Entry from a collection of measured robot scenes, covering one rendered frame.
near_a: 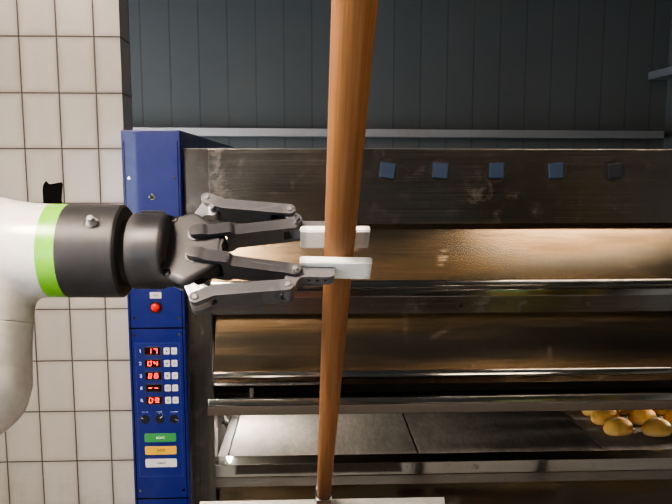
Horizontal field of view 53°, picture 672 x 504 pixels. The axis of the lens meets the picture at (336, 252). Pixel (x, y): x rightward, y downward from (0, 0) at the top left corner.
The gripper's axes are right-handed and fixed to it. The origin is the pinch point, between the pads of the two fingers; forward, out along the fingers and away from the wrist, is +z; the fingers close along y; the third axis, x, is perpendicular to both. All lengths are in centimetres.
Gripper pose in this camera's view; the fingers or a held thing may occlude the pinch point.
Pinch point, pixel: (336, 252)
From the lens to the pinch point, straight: 66.7
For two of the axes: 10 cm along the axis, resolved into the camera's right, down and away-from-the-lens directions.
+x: 0.3, -5.6, -8.3
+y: 0.2, 8.3, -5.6
